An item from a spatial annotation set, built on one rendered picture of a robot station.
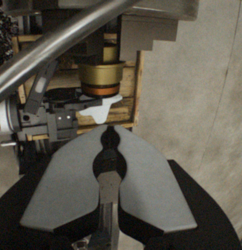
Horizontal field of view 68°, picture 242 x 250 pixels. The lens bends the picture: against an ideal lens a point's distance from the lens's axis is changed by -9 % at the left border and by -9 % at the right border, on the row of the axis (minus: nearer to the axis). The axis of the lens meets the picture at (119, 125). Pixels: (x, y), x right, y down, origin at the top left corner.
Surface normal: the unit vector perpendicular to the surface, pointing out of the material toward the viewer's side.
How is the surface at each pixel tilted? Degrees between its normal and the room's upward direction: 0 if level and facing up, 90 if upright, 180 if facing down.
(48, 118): 0
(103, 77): 9
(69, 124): 0
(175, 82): 0
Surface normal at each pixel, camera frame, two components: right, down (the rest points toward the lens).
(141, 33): 0.20, 0.49
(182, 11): 0.66, 0.40
